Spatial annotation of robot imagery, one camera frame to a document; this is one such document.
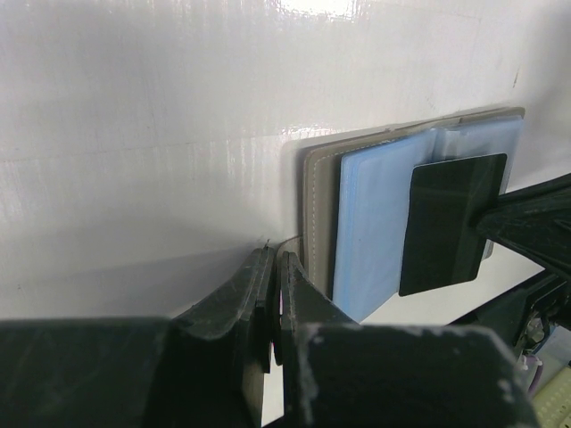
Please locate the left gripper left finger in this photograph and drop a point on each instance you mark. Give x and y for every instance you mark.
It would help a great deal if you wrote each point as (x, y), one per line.
(223, 349)

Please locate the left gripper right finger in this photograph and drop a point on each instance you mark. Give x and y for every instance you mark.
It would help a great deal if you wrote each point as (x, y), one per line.
(305, 318)

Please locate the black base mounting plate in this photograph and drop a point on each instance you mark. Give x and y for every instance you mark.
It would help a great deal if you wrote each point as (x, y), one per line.
(460, 375)

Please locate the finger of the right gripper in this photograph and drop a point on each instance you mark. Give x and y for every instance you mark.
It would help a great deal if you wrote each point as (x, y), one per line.
(535, 223)

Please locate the grey card holder wallet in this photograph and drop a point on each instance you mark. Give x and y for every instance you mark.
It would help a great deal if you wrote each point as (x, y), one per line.
(355, 197)

